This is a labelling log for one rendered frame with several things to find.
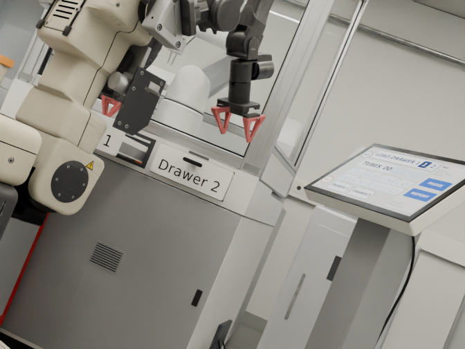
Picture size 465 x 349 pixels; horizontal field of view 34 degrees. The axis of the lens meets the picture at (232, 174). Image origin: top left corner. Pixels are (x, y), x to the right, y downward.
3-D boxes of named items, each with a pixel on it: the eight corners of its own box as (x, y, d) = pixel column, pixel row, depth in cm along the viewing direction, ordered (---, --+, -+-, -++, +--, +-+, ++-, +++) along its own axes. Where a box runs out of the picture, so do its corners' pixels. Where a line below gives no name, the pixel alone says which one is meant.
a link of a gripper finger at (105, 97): (93, 114, 253) (104, 88, 253) (100, 118, 260) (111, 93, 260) (110, 122, 251) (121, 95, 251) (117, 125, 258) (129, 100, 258)
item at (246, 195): (243, 215, 266) (259, 177, 267) (-2, 112, 287) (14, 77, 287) (274, 226, 360) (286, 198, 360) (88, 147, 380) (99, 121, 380)
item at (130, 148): (113, 150, 244) (120, 133, 244) (44, 122, 249) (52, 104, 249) (147, 165, 283) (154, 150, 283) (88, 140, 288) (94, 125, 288)
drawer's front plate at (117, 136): (114, 156, 241) (127, 124, 242) (36, 123, 247) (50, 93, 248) (115, 156, 243) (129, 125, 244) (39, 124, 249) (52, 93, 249)
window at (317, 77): (272, 139, 272) (362, -78, 275) (270, 139, 272) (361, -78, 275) (294, 167, 357) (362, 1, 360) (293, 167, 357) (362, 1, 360)
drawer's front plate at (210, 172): (221, 201, 267) (233, 172, 267) (149, 170, 272) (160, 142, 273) (222, 201, 268) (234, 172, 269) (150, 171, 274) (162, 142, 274)
